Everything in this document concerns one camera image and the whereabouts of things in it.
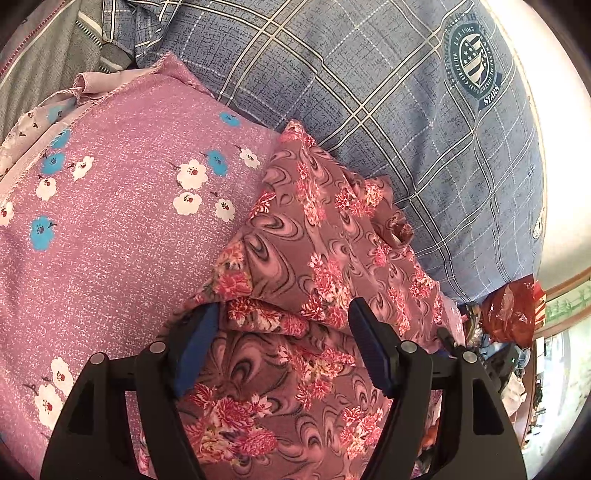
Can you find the blue denim cloth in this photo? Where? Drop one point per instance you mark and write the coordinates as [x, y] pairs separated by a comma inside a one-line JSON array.
[[521, 357]]

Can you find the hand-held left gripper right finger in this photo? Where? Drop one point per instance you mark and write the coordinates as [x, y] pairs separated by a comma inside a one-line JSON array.
[[375, 353]]

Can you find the mauve floral swirl-print garment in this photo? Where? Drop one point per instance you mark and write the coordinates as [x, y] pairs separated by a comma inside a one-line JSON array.
[[318, 258]]

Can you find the red plastic bag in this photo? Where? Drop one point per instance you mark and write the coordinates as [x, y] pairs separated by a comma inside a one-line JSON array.
[[512, 309]]

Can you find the blue plaid quilt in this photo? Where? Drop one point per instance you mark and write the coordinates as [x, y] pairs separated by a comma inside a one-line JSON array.
[[397, 101]]

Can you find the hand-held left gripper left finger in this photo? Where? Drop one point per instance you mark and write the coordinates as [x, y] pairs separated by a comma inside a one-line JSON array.
[[199, 348]]

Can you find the pink blossom-print blanket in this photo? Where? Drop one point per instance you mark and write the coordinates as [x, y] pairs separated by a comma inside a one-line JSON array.
[[124, 240]]

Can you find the grey pillow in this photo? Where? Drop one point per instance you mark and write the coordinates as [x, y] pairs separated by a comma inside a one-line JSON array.
[[41, 60]]

